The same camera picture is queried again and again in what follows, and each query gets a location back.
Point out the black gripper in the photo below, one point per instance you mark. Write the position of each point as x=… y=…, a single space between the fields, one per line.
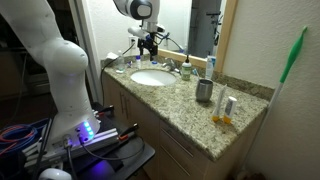
x=146 y=44

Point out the chrome sink tap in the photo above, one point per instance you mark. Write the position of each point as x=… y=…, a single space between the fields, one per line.
x=170 y=64

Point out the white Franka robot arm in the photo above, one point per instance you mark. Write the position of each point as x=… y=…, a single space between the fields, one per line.
x=63 y=66

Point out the small blue case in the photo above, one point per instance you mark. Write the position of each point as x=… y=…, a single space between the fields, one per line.
x=154 y=63

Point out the small white bottle blue cap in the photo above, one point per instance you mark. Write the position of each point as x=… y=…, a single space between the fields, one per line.
x=138 y=62

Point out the small purple tube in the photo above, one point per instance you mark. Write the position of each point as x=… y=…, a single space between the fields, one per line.
x=129 y=64

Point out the white oval sink basin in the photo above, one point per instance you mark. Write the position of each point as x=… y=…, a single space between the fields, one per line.
x=153 y=77

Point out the clear plastic water bottle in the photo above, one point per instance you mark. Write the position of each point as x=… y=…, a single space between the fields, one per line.
x=120 y=61

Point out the white green contact lens case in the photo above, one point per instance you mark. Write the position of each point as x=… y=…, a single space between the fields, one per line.
x=119 y=71

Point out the white paper cards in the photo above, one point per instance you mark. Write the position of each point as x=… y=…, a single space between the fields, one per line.
x=111 y=55

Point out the green soap pump bottle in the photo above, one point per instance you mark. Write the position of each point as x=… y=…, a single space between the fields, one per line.
x=186 y=70

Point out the blue toothbrush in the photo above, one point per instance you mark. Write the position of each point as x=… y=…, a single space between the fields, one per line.
x=196 y=73

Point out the white blue toothpaste tube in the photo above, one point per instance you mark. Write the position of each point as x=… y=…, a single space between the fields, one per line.
x=210 y=68

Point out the steel cup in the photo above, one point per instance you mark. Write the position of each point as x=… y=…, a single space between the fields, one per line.
x=204 y=90

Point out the black orange clamp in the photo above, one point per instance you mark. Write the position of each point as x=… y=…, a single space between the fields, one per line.
x=128 y=131
x=105 y=110

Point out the beige vanity cabinet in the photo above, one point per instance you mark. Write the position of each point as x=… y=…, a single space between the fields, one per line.
x=150 y=133

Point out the wooden framed mirror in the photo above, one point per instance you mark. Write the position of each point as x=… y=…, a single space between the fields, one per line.
x=230 y=30

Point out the tall white tube orange cap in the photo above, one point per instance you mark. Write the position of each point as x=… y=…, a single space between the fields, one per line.
x=220 y=103

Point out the short white tube orange cap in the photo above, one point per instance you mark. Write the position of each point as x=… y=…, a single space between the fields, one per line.
x=230 y=110

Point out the black robot cart platform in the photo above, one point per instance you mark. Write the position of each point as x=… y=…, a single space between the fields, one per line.
x=130 y=156

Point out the white wall outlet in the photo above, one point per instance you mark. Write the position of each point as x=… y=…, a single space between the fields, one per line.
x=132 y=41

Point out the white door frame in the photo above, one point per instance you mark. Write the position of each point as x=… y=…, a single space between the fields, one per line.
x=85 y=40

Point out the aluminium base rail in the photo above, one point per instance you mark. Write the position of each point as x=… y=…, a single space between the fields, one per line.
x=100 y=138

